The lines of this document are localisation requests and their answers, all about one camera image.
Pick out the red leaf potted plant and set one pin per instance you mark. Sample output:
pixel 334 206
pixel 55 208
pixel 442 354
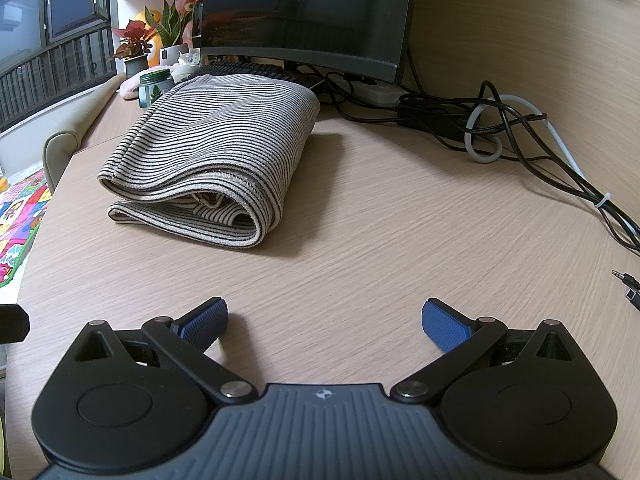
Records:
pixel 134 42

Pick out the white power strip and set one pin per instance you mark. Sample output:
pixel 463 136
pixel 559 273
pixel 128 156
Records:
pixel 375 92

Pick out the beige sofa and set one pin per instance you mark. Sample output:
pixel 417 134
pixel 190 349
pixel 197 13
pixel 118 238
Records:
pixel 70 130

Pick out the white tissue pack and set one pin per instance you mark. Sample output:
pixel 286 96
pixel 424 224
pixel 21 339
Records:
pixel 186 67

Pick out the yellow round toy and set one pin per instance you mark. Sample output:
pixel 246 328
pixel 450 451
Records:
pixel 142 20

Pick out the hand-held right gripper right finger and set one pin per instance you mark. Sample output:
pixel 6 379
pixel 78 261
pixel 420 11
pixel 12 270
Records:
pixel 447 325

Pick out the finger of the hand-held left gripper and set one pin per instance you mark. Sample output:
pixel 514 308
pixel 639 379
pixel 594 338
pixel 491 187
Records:
pixel 12 324

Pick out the pink flowers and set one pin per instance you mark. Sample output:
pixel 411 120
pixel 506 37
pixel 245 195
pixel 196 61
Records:
pixel 187 2

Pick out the black curved monitor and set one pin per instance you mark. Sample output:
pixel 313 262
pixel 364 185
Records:
pixel 310 10

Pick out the black keyboard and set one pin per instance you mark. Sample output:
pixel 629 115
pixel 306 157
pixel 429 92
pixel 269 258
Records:
pixel 235 69

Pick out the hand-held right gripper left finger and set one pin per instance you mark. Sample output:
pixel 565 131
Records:
pixel 205 325

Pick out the striped knit shirt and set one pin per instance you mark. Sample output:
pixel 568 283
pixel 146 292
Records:
pixel 215 125

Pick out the black power adapter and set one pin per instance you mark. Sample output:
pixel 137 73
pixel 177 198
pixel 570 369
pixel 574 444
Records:
pixel 430 115

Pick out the window with railing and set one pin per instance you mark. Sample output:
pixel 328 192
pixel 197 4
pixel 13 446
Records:
pixel 50 20

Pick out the pink plush toy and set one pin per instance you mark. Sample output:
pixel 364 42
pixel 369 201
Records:
pixel 129 86

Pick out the snake plant in white pot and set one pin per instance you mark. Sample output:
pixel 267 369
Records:
pixel 170 25

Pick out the green label jar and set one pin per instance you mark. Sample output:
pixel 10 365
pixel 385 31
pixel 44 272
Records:
pixel 156 91

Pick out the colourful play mat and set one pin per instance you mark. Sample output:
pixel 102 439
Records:
pixel 17 230

